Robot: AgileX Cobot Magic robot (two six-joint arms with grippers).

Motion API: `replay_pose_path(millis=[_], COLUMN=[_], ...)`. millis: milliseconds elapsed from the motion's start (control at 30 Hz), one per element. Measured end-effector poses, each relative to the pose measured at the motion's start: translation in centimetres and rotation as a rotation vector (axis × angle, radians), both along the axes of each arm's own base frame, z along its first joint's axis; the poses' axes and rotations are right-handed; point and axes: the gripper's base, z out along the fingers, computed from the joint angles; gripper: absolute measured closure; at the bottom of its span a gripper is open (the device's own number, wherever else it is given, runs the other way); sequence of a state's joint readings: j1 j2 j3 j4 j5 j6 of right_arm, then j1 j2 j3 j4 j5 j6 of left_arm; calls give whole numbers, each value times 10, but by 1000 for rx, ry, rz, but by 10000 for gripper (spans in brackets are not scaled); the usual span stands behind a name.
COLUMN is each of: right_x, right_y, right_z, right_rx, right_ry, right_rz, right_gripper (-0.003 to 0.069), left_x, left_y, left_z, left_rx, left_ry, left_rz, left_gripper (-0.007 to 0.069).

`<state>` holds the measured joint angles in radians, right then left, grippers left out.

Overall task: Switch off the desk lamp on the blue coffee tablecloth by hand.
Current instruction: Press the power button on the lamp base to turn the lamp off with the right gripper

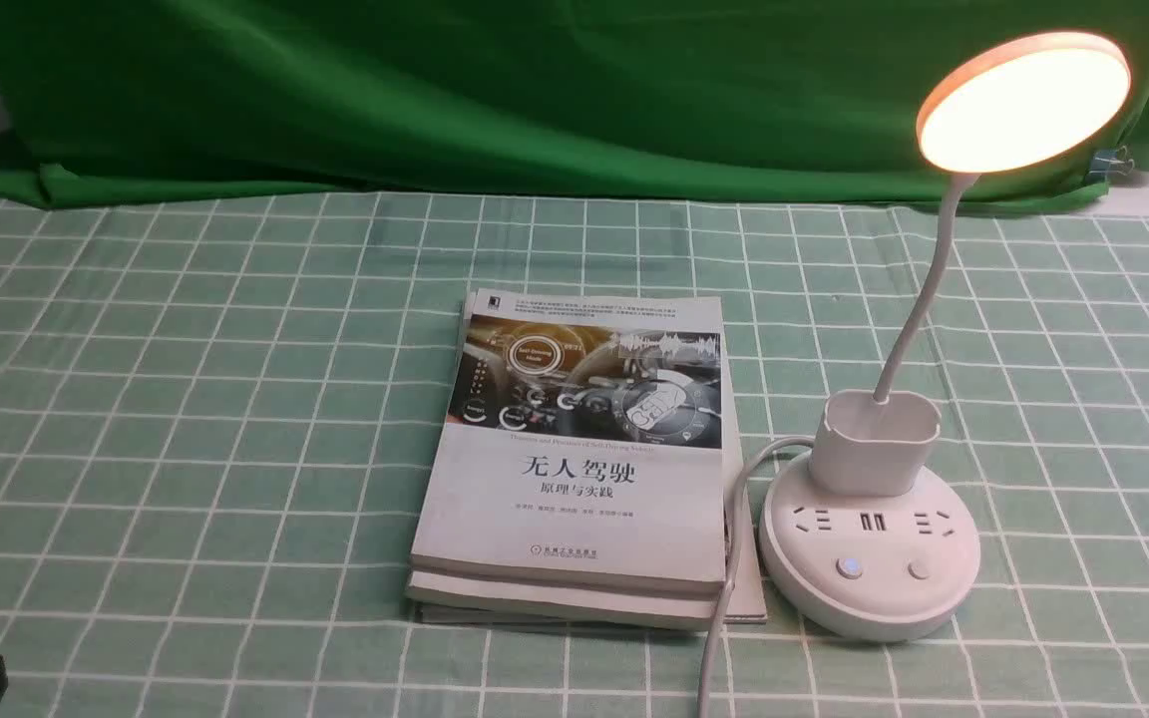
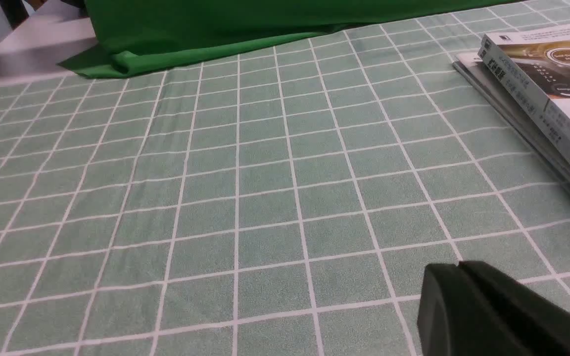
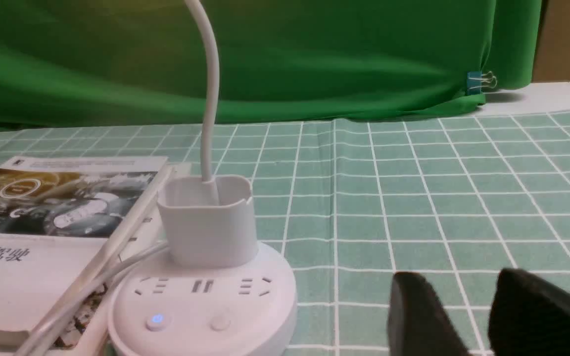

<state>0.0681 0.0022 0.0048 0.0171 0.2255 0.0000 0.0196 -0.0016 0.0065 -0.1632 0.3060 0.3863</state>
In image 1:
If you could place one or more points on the blue binder clip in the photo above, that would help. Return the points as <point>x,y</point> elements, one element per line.
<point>1109,164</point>

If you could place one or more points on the green backdrop cloth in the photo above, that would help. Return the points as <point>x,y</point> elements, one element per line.
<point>122,102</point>

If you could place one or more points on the white desk lamp with socket base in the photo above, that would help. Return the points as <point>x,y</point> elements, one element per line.
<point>857,532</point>

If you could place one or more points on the green checkered tablecloth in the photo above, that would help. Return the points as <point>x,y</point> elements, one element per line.
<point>217,418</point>

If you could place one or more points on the top self-driving textbook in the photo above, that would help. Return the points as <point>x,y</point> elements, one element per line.
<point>639,369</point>

